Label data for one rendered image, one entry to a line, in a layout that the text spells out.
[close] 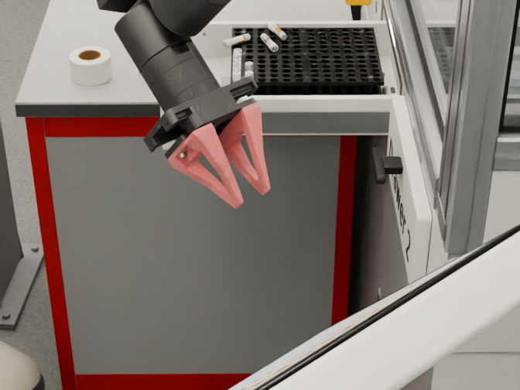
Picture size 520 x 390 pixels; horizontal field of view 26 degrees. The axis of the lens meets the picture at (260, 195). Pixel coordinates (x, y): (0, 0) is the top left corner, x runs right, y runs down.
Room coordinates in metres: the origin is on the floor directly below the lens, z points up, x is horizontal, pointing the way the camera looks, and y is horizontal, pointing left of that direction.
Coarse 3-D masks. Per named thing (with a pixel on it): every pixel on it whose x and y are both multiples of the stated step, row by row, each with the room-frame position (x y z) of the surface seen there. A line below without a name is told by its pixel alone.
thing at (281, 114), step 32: (224, 32) 1.63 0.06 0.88; (384, 32) 1.63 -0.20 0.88; (224, 64) 1.60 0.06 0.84; (384, 64) 1.60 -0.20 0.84; (256, 96) 1.40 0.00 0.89; (288, 96) 1.40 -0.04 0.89; (320, 96) 1.40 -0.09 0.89; (352, 96) 1.40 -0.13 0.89; (384, 96) 1.40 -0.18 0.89; (288, 128) 1.39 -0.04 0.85; (320, 128) 1.39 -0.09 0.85; (352, 128) 1.39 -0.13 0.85; (384, 128) 1.39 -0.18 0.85
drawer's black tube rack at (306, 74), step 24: (264, 48) 1.53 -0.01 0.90; (288, 48) 1.53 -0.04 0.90; (312, 48) 1.59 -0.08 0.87; (336, 48) 1.59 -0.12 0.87; (360, 48) 1.53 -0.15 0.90; (264, 72) 1.46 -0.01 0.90; (288, 72) 1.47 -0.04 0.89; (312, 72) 1.46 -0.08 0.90; (336, 72) 1.46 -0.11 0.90; (360, 72) 1.46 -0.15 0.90
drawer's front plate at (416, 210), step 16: (400, 96) 1.34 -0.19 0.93; (400, 112) 1.29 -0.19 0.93; (400, 128) 1.25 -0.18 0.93; (400, 144) 1.23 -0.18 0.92; (416, 160) 1.18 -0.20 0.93; (400, 176) 1.21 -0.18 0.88; (416, 176) 1.14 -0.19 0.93; (400, 192) 1.19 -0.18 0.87; (416, 192) 1.11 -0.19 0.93; (416, 208) 1.07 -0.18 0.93; (400, 224) 1.17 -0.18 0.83; (416, 224) 1.06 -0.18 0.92; (416, 240) 1.06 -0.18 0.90; (416, 256) 1.06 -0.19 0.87; (416, 272) 1.06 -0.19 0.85
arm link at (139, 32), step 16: (144, 0) 0.94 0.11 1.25; (128, 16) 0.94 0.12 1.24; (144, 16) 0.93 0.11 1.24; (128, 32) 0.93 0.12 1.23; (144, 32) 0.92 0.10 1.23; (160, 32) 0.92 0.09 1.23; (128, 48) 0.93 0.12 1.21; (144, 48) 0.92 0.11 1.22; (160, 48) 0.91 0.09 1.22; (176, 48) 0.92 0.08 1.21; (144, 64) 0.91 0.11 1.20
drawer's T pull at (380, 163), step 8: (376, 152) 1.22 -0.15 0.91; (376, 160) 1.20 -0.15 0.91; (384, 160) 1.20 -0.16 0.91; (392, 160) 1.20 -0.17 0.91; (400, 160) 1.20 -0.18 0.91; (376, 168) 1.18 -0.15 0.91; (384, 168) 1.19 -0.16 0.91; (392, 168) 1.19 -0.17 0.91; (400, 168) 1.19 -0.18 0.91; (376, 176) 1.17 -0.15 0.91; (384, 176) 1.17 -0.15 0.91
